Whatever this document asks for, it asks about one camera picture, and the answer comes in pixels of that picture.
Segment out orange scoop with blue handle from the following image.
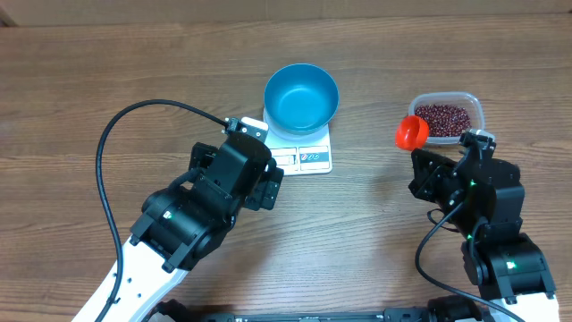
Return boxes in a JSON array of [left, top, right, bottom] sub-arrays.
[[395, 115, 430, 151]]

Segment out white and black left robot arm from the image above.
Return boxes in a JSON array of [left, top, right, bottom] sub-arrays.
[[75, 132, 283, 321]]

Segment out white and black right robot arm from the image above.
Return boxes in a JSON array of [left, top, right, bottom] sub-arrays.
[[409, 148, 559, 321]]

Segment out white digital kitchen scale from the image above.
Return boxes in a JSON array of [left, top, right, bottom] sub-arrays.
[[264, 112, 332, 176]]

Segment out blue bowl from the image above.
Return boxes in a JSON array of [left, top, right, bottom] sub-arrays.
[[263, 64, 340, 135]]

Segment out red beans in container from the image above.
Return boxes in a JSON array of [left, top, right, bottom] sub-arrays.
[[415, 105, 471, 137]]

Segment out clear plastic container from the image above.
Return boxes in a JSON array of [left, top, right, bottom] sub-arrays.
[[408, 91, 486, 145]]

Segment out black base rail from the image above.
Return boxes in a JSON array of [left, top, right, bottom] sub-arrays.
[[142, 300, 492, 322]]

